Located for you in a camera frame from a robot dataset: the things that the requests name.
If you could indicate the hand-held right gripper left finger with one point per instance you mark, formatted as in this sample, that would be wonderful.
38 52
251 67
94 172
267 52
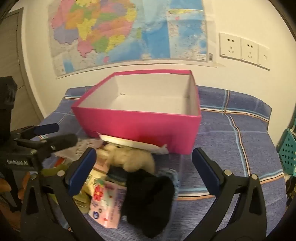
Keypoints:
83 169

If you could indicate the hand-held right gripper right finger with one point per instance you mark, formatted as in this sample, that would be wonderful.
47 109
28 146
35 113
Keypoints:
205 166

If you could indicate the pink floral tissue pack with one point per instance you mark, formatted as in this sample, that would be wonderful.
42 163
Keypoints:
108 204

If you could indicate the black scrunchie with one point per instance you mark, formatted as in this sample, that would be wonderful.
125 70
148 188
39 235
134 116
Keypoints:
148 199

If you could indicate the teal perforated basket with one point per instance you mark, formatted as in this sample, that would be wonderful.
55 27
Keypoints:
288 148

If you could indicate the pink cardboard box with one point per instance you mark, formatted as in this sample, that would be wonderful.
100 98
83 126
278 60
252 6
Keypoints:
138 129

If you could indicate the cream plush toy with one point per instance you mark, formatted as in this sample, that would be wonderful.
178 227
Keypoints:
134 160

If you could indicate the blue checked scrunchie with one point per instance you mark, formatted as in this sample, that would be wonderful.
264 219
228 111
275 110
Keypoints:
170 173

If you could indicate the white packet with red label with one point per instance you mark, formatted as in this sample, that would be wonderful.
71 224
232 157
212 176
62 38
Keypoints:
83 146

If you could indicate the clear plastic packet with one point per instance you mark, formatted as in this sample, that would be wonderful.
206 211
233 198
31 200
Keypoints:
138 144

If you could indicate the colourful wall map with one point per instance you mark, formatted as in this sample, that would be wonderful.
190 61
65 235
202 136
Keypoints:
104 34

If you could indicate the small pink packet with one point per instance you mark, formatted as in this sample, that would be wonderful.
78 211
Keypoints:
101 160

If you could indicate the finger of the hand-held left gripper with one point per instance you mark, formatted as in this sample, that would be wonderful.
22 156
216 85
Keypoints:
46 128
62 140

